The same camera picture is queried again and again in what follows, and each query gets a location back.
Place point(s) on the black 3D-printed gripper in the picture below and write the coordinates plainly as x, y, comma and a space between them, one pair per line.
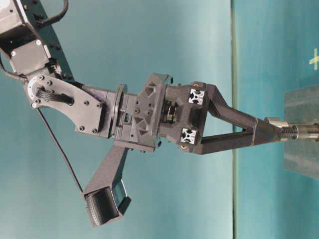
175, 113

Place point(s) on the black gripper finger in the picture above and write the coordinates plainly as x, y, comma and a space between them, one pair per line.
259, 134

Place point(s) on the silver metal washer sleeve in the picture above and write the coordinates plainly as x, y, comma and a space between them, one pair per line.
276, 121

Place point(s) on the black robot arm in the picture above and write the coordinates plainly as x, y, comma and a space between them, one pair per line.
29, 42

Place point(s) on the front threaded steel shaft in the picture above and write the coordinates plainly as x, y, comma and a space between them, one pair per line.
300, 132

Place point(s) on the grey metal base block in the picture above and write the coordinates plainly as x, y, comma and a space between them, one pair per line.
302, 106

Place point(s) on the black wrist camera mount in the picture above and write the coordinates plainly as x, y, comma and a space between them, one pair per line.
105, 195

